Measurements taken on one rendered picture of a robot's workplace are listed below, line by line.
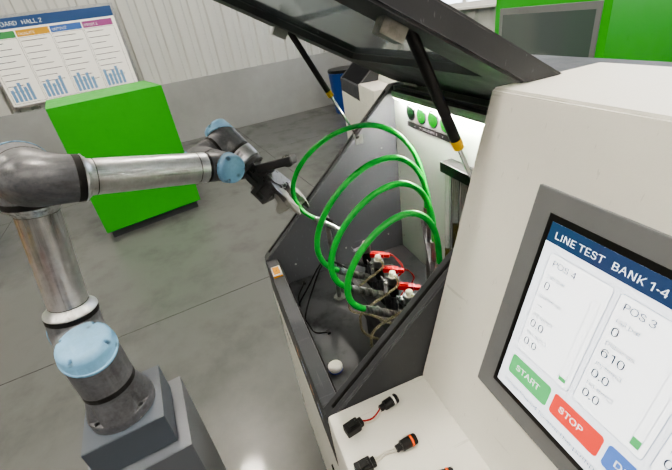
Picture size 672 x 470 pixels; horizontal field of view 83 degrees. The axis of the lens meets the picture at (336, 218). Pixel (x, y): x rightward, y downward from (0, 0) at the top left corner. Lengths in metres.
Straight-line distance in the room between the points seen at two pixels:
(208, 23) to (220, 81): 0.92
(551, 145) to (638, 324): 0.23
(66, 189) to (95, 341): 0.35
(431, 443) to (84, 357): 0.72
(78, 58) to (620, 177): 7.10
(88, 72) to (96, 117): 3.22
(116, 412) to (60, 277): 0.33
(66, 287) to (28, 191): 0.28
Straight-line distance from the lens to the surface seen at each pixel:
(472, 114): 0.94
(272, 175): 1.10
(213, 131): 1.15
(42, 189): 0.88
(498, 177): 0.63
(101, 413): 1.10
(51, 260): 1.05
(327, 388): 0.93
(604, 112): 0.53
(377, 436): 0.82
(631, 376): 0.55
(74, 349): 1.03
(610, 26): 3.33
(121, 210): 4.28
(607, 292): 0.53
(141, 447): 1.16
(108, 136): 4.10
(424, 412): 0.84
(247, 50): 7.54
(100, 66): 7.24
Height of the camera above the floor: 1.68
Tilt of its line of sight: 29 degrees down
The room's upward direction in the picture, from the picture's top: 9 degrees counter-clockwise
